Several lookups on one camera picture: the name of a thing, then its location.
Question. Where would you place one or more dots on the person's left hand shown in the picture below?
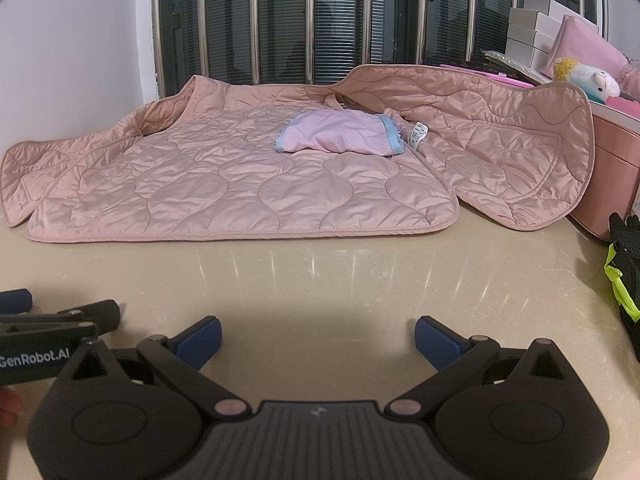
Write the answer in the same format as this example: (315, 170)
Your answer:
(10, 409)

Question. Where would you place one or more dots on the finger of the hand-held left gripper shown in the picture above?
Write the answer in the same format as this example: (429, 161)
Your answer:
(100, 315)
(15, 301)

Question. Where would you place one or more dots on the stack of white boxes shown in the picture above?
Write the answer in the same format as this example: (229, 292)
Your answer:
(530, 25)

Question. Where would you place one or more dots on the pink blue purple small garment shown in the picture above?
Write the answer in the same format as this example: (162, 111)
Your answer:
(340, 132)

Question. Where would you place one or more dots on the pink quilted jacket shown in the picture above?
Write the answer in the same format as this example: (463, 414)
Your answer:
(200, 185)

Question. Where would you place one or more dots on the black neon yellow glove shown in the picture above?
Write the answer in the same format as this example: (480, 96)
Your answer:
(625, 255)

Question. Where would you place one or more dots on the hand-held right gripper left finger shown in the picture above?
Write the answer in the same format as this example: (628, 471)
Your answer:
(200, 342)

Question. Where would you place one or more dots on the magenta flat case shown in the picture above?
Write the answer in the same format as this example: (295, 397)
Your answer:
(625, 106)

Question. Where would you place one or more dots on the metal window railing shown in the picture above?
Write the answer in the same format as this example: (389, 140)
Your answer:
(258, 35)

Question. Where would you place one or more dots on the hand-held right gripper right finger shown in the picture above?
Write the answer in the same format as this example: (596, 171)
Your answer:
(435, 340)

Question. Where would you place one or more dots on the yellow white blue plush toy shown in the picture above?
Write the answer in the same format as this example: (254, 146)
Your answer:
(600, 82)

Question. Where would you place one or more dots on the patterned flat packet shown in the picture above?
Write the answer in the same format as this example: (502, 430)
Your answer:
(510, 62)

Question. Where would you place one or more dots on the pink fuzzy item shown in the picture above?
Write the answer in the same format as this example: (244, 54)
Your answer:
(631, 77)

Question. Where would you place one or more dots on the pink pouch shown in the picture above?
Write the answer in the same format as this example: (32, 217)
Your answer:
(585, 45)

